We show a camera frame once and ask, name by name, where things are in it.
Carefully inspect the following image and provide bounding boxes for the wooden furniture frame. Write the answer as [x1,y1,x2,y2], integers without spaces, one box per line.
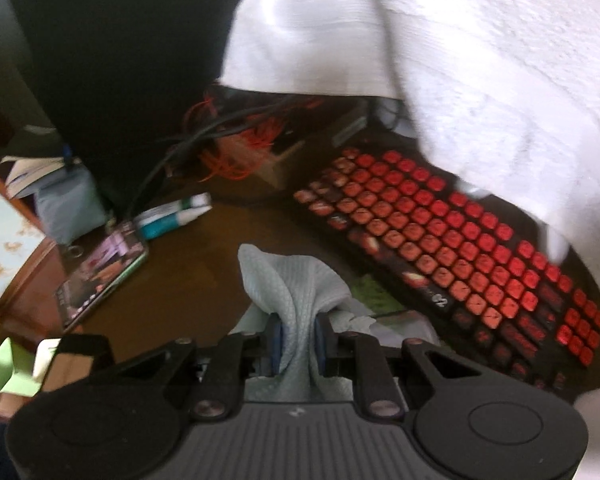
[0,157,81,351]

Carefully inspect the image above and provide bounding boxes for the light blue pouch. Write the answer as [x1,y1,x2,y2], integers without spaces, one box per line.
[32,167,108,246]

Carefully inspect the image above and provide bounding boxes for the grey-blue microfiber cloth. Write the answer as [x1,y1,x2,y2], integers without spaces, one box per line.
[237,244,441,403]

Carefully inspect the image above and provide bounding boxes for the green box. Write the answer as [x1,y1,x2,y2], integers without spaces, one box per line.
[0,337,51,401]

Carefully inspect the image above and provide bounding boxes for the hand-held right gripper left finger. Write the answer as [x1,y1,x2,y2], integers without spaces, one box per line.
[112,320,286,423]

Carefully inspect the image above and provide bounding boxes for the black keyboard with red keys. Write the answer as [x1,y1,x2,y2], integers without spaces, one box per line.
[292,147,600,401]

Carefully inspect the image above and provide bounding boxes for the cardboard box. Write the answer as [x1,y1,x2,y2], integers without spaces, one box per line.
[215,130,311,191]

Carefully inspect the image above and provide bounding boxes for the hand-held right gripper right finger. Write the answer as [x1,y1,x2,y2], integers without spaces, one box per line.
[315,312,486,421]

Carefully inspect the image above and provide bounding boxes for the green printed mat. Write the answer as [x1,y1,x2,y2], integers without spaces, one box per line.
[352,272,406,313]

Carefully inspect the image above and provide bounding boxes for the orange cable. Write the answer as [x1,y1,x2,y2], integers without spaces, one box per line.
[187,87,326,183]

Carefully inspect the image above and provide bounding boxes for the smartphone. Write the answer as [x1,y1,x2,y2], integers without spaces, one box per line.
[55,220,150,331]

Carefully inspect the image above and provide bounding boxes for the white and teal tube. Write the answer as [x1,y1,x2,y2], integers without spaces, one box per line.
[132,192,213,241]

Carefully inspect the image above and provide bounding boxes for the white terry towel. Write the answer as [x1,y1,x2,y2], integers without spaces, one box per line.
[220,0,600,266]

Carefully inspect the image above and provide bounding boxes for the black cable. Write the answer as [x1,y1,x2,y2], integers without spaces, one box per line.
[125,95,301,221]

